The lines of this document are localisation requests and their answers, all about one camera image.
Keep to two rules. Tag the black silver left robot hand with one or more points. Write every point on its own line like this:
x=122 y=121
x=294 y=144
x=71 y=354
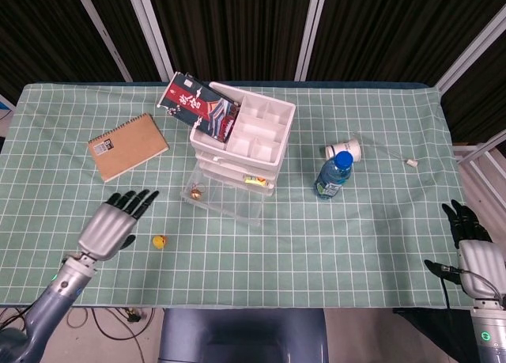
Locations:
x=104 y=232

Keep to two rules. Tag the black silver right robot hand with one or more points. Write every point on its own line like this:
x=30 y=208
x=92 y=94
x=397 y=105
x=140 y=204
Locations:
x=482 y=266

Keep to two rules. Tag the small yellow object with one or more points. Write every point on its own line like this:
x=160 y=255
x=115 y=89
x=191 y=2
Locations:
x=159 y=242

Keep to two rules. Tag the clear plastic drawer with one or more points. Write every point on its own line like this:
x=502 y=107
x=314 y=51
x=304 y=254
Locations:
x=233 y=205

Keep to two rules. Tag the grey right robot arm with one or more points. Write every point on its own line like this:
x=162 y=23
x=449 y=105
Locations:
x=488 y=335

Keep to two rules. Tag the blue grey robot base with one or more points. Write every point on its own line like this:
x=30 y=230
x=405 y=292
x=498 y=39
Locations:
x=241 y=335

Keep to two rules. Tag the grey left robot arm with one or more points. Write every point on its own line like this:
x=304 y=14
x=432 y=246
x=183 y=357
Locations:
x=47 y=307

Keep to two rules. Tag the white drawer organizer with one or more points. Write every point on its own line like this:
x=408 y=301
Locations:
x=261 y=125

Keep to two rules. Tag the brown spiral notebook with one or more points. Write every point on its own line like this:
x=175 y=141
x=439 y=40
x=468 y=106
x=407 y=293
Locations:
x=128 y=147

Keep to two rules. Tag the yellow snack packet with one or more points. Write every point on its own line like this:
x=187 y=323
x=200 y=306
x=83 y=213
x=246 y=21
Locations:
x=255 y=180

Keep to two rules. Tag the blue drink bottle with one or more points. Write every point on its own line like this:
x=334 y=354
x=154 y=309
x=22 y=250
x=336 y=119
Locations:
x=332 y=179

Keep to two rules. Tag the white paper cup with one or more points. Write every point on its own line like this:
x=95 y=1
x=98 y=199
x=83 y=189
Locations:
x=352 y=147

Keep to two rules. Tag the green checkered tablecloth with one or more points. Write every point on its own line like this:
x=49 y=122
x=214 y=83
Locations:
x=296 y=252

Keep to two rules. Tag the white metal rack frame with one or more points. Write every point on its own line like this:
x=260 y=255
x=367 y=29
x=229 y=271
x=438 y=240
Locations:
x=480 y=147

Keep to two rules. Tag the white partition post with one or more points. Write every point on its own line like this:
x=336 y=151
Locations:
x=312 y=31
x=103 y=32
x=150 y=32
x=470 y=54

